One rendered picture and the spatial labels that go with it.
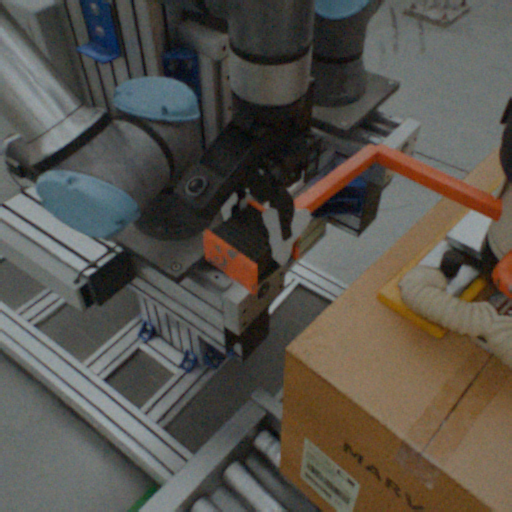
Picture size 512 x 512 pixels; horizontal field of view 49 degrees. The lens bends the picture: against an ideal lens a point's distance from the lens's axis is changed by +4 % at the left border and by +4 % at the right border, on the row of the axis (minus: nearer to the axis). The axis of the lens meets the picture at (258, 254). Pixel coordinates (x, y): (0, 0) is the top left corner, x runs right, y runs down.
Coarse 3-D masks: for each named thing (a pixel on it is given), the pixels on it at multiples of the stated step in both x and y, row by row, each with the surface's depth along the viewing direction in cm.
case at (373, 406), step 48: (336, 336) 74; (384, 336) 74; (432, 336) 74; (288, 384) 78; (336, 384) 69; (384, 384) 69; (432, 384) 69; (480, 384) 69; (288, 432) 88; (336, 432) 76; (384, 432) 66; (432, 432) 65; (480, 432) 65; (336, 480) 85; (384, 480) 73; (432, 480) 65; (480, 480) 61
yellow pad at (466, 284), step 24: (456, 216) 87; (432, 240) 83; (408, 264) 80; (432, 264) 79; (456, 264) 76; (480, 264) 79; (384, 288) 77; (456, 288) 76; (480, 288) 77; (408, 312) 74
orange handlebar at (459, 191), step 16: (368, 144) 79; (352, 160) 77; (368, 160) 77; (384, 160) 78; (400, 160) 77; (416, 160) 77; (336, 176) 75; (352, 176) 76; (416, 176) 76; (432, 176) 74; (448, 176) 74; (320, 192) 72; (448, 192) 74; (464, 192) 72; (480, 192) 72; (304, 208) 71; (480, 208) 72; (496, 208) 70; (496, 272) 64
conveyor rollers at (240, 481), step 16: (256, 448) 119; (272, 448) 117; (240, 464) 116; (272, 464) 117; (224, 480) 114; (240, 480) 113; (256, 480) 114; (288, 480) 115; (208, 496) 112; (240, 496) 112; (256, 496) 111; (272, 496) 111; (304, 496) 113
